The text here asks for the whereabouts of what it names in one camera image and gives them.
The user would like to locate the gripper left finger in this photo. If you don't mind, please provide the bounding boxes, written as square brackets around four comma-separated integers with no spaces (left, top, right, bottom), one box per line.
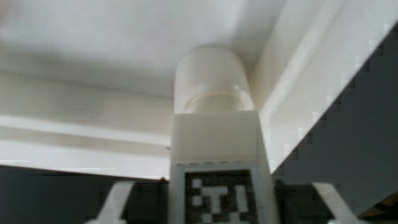
[82,179,162,224]

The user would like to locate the white table leg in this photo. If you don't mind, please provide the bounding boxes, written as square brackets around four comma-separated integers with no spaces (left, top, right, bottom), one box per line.
[169,111,279,224]

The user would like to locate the white square table top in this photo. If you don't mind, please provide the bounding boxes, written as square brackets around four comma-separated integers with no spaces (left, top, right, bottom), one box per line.
[0,0,398,179]

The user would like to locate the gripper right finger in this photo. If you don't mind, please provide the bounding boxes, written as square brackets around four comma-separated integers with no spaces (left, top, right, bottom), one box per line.
[274,179,371,224]

